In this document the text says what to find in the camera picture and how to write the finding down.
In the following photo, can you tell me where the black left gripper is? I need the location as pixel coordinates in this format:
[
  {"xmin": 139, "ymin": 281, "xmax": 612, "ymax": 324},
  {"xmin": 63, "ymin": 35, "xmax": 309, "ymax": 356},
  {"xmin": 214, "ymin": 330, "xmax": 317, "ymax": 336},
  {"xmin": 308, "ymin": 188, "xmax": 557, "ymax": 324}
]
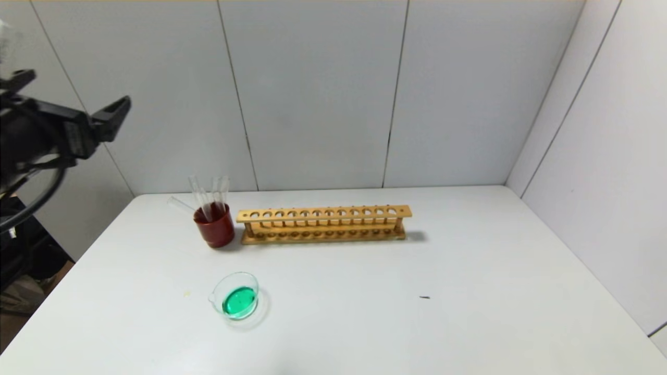
[{"xmin": 0, "ymin": 95, "xmax": 132, "ymax": 178}]

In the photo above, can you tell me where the test tube with blue pigment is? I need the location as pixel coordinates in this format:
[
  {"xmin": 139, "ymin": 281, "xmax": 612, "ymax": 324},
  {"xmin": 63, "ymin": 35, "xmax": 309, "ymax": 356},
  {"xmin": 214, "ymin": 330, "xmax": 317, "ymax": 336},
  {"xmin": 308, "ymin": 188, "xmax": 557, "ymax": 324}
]
[{"xmin": 188, "ymin": 175, "xmax": 215, "ymax": 222}]

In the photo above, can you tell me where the wooden test tube rack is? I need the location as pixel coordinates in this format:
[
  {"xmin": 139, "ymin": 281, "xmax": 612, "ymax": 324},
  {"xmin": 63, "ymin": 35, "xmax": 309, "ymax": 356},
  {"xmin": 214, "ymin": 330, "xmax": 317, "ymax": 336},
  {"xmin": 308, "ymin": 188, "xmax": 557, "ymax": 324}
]
[{"xmin": 236, "ymin": 205, "xmax": 412, "ymax": 245}]

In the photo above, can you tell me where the dark red cup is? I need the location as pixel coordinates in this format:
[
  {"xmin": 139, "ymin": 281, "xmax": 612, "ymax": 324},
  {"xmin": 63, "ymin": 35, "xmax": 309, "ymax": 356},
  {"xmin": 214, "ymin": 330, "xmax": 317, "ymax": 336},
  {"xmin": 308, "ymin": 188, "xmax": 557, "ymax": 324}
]
[{"xmin": 193, "ymin": 202, "xmax": 236, "ymax": 248}]

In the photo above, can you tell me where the person in dark clothes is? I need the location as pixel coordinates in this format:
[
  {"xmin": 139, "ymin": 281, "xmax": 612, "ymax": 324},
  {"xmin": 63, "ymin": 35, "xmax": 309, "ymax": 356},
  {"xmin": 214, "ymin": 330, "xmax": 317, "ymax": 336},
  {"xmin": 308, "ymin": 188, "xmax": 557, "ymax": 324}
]
[{"xmin": 0, "ymin": 195, "xmax": 76, "ymax": 292}]

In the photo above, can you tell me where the white sneaker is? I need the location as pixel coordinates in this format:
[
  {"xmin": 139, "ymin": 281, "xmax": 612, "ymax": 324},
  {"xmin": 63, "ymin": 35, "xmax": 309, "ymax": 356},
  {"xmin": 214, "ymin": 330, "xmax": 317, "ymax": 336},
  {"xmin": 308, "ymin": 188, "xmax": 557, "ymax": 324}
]
[{"xmin": 0, "ymin": 274, "xmax": 53, "ymax": 314}]

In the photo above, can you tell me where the clear glass beaker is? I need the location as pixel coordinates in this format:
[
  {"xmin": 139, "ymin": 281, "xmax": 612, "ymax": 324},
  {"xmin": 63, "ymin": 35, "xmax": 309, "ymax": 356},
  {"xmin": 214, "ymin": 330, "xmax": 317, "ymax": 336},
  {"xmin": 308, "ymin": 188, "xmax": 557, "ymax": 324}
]
[{"xmin": 208, "ymin": 271, "xmax": 269, "ymax": 330}]

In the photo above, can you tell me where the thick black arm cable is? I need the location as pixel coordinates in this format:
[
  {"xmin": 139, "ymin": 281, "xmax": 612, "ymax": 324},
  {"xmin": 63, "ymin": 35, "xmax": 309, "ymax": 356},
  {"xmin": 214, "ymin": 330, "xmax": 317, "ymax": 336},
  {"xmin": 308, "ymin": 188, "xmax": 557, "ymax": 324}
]
[{"xmin": 0, "ymin": 166, "xmax": 67, "ymax": 233}]

